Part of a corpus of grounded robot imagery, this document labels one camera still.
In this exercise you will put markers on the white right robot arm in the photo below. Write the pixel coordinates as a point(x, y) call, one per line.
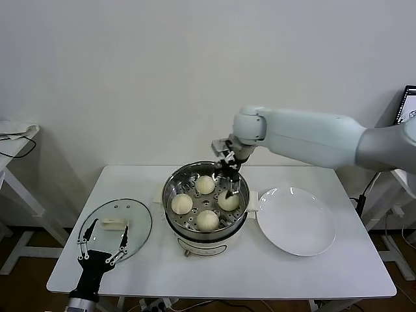
point(308, 133)

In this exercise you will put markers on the white side table with laptop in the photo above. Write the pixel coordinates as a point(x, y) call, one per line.
point(404, 183)

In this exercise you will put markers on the white power strip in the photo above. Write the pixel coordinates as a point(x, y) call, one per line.
point(156, 305)

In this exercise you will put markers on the white folded cloth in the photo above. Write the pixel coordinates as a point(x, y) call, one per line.
point(19, 130)

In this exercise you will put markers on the grey open laptop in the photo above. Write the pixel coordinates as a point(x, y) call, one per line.
point(409, 104)

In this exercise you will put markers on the perforated steel steamer basket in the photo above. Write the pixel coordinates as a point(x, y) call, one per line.
point(205, 202)

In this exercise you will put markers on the white side table with cloth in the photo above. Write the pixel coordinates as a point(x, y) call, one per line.
point(21, 191)

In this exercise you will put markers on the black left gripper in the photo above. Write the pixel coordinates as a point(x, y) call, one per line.
point(92, 269)

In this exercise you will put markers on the white steamed baozi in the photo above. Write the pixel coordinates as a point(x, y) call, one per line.
point(182, 204)
point(204, 184)
point(227, 203)
point(208, 220)

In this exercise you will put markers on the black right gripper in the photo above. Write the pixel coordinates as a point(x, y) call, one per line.
point(239, 159)

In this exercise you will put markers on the white round plate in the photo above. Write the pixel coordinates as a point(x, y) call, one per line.
point(295, 224)

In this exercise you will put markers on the small white charger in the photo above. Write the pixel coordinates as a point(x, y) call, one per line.
point(397, 210)

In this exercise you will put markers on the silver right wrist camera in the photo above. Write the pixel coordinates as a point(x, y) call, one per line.
point(221, 147)

